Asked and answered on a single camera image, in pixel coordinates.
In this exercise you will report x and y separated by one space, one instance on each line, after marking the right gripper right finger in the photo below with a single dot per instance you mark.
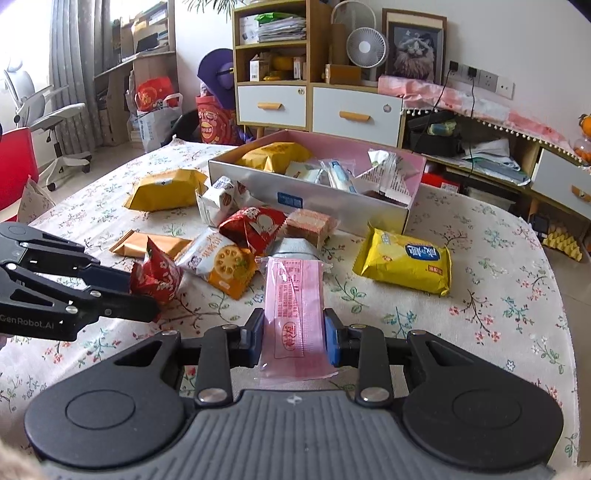
365 348

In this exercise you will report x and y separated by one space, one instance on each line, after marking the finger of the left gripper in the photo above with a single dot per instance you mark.
41 252
28 297

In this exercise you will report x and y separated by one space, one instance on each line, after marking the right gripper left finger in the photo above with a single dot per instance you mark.
222 349

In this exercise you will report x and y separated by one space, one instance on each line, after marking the pink cracker pack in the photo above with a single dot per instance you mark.
294 324

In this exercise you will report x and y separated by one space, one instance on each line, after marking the jam biscuit packet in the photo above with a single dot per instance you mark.
219 261

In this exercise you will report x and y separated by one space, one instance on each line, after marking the small red candy packet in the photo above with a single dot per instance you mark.
157 277

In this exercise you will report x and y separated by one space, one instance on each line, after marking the yellow blue-label snack pack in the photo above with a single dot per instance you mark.
404 261

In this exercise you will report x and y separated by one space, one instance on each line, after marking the silver snack packet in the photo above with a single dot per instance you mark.
293 248

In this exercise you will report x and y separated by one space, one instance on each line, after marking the red snack bag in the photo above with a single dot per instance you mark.
253 227

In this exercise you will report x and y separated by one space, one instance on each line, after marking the clear wrapped brown biscuits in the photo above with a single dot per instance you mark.
315 227

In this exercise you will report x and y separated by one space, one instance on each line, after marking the white office chair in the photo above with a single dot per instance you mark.
30 113

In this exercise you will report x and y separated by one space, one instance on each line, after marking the white triangular snack bag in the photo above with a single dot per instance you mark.
220 200

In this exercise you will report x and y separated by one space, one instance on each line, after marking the pink silver cardboard box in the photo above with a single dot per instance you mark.
308 186

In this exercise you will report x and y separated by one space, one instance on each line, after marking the large yellow snack pack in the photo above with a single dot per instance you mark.
167 191

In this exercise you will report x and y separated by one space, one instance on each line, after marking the pale wafer packs in box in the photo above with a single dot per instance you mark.
328 172

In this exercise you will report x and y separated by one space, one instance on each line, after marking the white triangular bag in box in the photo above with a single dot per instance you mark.
387 178

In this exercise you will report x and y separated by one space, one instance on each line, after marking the yellow pack in box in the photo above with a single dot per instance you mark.
275 157

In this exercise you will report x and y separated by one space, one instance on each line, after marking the red gift bag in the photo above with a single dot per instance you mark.
217 124

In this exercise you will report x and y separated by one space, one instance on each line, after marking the white drawer cabinet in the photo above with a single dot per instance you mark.
355 114

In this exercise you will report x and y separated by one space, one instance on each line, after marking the purple plush toy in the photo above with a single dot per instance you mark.
217 78

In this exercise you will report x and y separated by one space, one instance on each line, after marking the white fan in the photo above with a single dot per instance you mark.
368 49

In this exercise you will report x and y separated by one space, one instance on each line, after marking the wooden shelf cabinet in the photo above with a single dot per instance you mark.
280 48

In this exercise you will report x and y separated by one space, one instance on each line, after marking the framed cat picture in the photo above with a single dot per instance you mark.
416 44

